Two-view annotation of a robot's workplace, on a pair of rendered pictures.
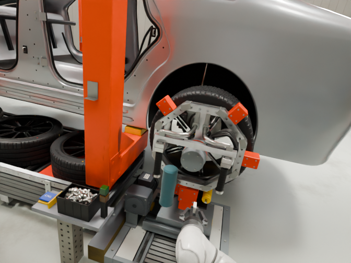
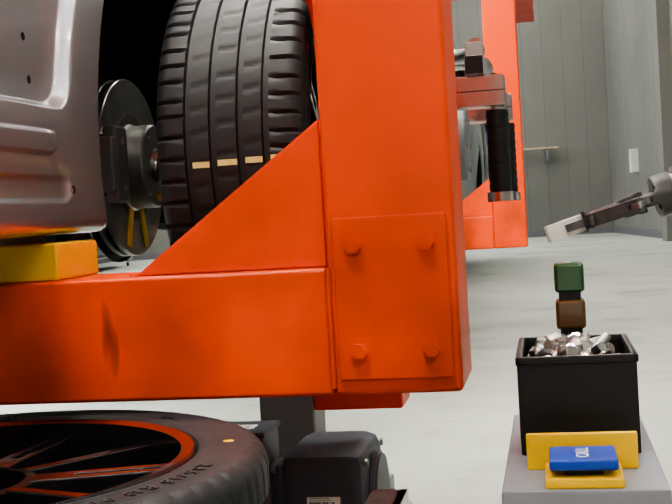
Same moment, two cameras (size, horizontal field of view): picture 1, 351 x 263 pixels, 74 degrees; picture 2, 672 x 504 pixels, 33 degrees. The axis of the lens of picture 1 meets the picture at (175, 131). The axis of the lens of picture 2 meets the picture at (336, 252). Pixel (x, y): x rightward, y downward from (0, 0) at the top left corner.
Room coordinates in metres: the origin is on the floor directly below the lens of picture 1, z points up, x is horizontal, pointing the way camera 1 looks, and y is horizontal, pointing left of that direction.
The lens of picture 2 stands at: (1.33, 1.89, 0.75)
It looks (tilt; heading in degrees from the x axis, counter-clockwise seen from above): 2 degrees down; 270
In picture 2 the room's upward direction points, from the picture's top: 3 degrees counter-clockwise
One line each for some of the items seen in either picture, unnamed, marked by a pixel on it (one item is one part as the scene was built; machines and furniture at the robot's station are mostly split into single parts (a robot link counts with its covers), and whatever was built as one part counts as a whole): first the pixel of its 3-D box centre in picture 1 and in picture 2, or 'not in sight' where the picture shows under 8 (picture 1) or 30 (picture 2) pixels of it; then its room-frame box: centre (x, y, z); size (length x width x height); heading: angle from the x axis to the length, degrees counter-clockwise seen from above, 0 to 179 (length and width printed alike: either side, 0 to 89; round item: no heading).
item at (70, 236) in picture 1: (71, 236); not in sight; (1.05, 0.56, 0.21); 0.10 x 0.10 x 0.42; 79
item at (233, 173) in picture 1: (197, 147); not in sight; (1.25, -0.14, 0.85); 0.54 x 0.07 x 0.54; 79
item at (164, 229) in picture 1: (180, 217); not in sight; (1.43, -0.13, 0.13); 0.50 x 0.36 x 0.10; 79
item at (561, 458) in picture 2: (48, 197); (583, 462); (1.08, 0.70, 0.47); 0.07 x 0.07 x 0.02; 79
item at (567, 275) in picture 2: (104, 190); (568, 276); (1.01, 0.34, 0.64); 0.04 x 0.04 x 0.04; 79
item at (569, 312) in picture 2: (104, 197); (570, 313); (1.01, 0.34, 0.59); 0.04 x 0.04 x 0.04; 79
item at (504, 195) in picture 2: (158, 163); (499, 152); (1.06, 0.07, 0.83); 0.04 x 0.04 x 0.16
